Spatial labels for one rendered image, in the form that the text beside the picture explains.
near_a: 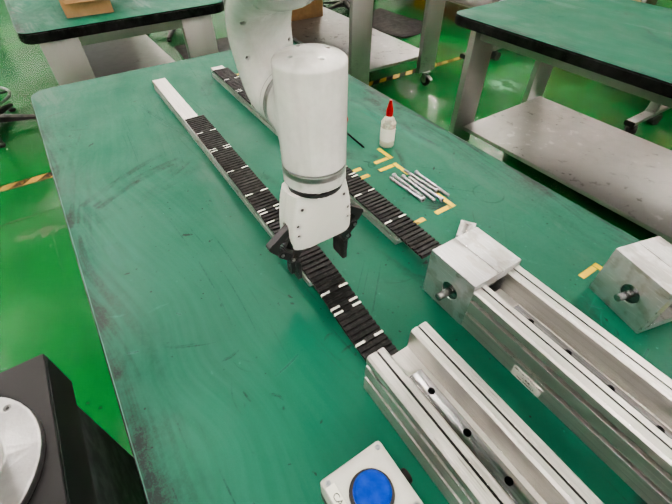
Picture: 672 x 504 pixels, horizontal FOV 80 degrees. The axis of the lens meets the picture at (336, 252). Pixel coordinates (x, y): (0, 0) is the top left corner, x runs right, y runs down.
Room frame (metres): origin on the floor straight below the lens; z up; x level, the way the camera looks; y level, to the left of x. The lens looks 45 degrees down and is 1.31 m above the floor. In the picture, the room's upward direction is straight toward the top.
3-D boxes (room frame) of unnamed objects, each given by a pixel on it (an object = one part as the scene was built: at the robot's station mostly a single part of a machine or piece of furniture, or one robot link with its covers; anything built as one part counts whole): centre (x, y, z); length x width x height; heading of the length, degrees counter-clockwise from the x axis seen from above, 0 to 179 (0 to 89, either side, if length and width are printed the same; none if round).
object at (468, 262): (0.42, -0.20, 0.83); 0.12 x 0.09 x 0.10; 123
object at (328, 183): (0.45, 0.03, 1.01); 0.09 x 0.08 x 0.03; 123
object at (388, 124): (0.91, -0.13, 0.84); 0.04 x 0.04 x 0.12
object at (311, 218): (0.45, 0.03, 0.95); 0.10 x 0.07 x 0.11; 123
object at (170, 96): (0.85, 0.29, 0.79); 0.96 x 0.04 x 0.03; 33
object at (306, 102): (0.45, 0.03, 1.09); 0.09 x 0.08 x 0.13; 36
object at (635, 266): (0.40, -0.48, 0.83); 0.11 x 0.10 x 0.10; 109
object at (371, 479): (0.11, -0.04, 0.84); 0.04 x 0.04 x 0.02
